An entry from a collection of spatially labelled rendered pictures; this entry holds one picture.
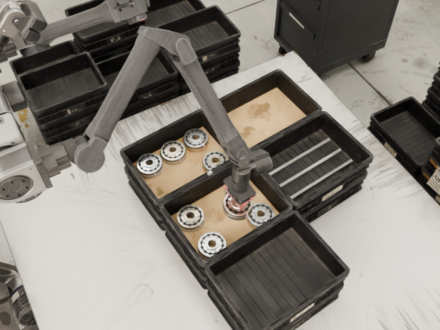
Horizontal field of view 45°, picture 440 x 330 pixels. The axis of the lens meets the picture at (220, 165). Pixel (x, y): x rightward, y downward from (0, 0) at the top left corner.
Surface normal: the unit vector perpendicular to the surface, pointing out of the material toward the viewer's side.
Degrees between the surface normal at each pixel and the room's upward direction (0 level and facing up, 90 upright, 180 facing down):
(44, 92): 0
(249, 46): 0
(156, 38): 60
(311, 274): 0
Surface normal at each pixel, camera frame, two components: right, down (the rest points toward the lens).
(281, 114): -0.01, -0.59
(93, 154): 0.41, 0.31
